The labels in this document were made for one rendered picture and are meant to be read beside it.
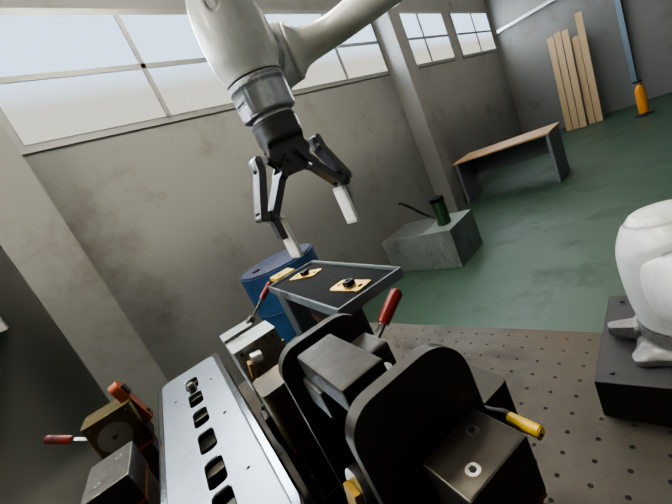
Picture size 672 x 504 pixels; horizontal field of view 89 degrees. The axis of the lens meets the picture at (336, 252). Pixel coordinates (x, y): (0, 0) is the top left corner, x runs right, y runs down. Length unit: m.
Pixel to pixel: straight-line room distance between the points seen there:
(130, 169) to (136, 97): 0.56
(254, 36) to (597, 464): 0.90
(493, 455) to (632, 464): 0.55
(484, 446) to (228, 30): 0.56
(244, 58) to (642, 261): 0.71
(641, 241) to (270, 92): 0.65
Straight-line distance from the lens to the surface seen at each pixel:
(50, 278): 2.49
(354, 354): 0.36
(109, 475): 0.85
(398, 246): 3.73
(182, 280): 2.89
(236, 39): 0.57
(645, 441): 0.89
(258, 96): 0.55
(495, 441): 0.33
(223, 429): 0.77
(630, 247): 0.78
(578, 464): 0.86
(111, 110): 3.08
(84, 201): 2.85
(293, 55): 0.70
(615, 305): 1.06
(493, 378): 0.44
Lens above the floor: 1.36
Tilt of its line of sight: 13 degrees down
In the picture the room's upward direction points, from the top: 25 degrees counter-clockwise
